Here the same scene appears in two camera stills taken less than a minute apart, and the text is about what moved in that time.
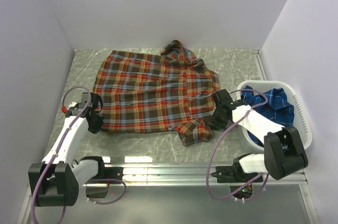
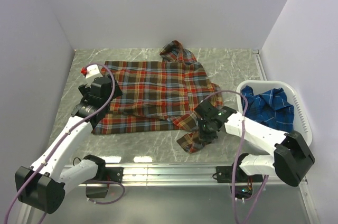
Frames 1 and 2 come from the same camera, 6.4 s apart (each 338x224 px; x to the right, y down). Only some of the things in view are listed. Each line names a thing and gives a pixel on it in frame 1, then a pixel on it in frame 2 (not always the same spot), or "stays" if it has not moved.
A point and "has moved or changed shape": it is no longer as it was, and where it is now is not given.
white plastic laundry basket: [301, 120] stays
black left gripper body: [95, 125] -> [85, 90]
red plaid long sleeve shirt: [147, 92] has moved or changed shape
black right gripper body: [217, 120] -> [206, 132]
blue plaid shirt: [276, 108] stays
